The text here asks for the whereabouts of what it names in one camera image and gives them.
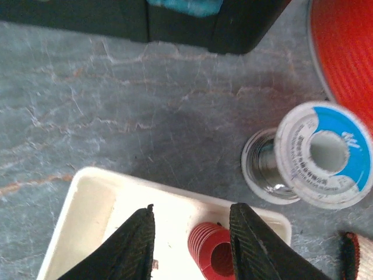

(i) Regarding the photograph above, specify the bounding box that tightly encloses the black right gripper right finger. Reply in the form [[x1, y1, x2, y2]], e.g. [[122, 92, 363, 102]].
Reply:
[[230, 203, 329, 280]]

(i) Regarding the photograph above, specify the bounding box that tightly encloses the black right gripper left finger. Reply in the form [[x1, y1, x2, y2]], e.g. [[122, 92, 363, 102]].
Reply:
[[59, 204, 155, 279]]

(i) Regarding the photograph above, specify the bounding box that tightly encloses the red spring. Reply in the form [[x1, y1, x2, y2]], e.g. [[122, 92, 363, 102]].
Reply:
[[188, 222, 235, 280]]

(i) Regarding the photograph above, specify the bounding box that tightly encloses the white spring box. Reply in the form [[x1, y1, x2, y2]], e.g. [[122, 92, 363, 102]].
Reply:
[[36, 166, 292, 280]]

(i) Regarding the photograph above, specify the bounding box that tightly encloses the upper white work glove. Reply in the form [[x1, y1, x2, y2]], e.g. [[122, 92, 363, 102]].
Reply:
[[342, 232, 373, 280]]

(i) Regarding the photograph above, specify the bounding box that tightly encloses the black toolbox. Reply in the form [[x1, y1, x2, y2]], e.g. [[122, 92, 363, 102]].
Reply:
[[1, 1, 288, 55]]

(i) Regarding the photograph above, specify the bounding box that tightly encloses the red filament spool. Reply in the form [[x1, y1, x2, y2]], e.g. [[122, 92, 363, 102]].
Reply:
[[307, 0, 372, 128]]

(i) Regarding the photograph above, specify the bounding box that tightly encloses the solder wire spool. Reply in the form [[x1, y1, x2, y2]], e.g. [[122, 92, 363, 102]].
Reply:
[[241, 101, 372, 209]]

